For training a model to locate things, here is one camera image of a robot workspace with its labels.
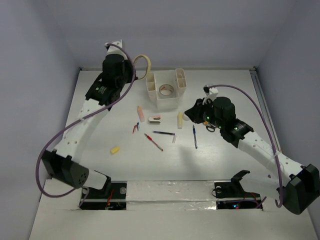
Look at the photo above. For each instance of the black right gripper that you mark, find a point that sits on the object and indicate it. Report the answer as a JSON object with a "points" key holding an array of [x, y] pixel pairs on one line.
{"points": [[194, 112]]}

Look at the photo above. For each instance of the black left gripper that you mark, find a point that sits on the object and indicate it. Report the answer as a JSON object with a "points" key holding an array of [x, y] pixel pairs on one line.
{"points": [[127, 64]]}

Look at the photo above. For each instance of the small clear tape roll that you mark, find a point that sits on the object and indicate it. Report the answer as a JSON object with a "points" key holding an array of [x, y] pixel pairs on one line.
{"points": [[185, 117]]}

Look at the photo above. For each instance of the yellow highlighter marker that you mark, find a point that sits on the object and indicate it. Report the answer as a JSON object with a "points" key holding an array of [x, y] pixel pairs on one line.
{"points": [[180, 120]]}

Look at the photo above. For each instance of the large clear packing tape roll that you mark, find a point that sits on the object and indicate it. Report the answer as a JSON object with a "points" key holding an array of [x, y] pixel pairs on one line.
{"points": [[166, 90]]}

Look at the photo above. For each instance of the yellow eraser block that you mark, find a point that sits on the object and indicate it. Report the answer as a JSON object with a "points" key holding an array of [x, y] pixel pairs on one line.
{"points": [[114, 150]]}

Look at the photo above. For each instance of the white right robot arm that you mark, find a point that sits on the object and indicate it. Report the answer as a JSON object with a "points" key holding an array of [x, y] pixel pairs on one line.
{"points": [[294, 186]]}

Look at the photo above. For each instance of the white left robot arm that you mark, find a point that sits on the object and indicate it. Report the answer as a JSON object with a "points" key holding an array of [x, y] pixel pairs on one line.
{"points": [[62, 155]]}

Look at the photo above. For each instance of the blue ballpoint pen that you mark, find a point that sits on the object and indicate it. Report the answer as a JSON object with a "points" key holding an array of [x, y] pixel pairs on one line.
{"points": [[195, 137]]}

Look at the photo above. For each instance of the clear pen cap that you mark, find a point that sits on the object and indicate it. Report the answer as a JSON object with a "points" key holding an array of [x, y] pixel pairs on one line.
{"points": [[174, 138]]}

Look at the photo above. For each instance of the purple gel pen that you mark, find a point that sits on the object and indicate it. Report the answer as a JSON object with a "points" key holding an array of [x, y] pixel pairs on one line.
{"points": [[164, 133]]}

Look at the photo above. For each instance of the white perforated organizer basket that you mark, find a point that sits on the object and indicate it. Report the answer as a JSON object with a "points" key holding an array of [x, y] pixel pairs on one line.
{"points": [[155, 79]]}

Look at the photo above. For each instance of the pink highlighter marker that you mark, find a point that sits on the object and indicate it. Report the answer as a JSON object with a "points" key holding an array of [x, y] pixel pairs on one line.
{"points": [[140, 114]]}

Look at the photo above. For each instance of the red gel pen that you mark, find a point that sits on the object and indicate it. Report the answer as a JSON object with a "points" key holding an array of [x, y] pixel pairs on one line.
{"points": [[151, 140]]}

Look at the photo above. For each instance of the black handled scissors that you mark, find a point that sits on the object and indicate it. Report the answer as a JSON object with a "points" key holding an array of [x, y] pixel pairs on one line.
{"points": [[210, 128]]}

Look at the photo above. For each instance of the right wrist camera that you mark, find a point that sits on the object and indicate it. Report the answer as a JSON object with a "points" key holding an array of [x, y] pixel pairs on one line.
{"points": [[211, 93]]}

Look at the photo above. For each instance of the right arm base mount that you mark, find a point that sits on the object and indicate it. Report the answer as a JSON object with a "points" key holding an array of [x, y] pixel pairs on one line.
{"points": [[230, 195]]}

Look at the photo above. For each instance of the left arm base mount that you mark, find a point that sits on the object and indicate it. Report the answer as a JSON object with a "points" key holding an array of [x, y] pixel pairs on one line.
{"points": [[113, 199]]}

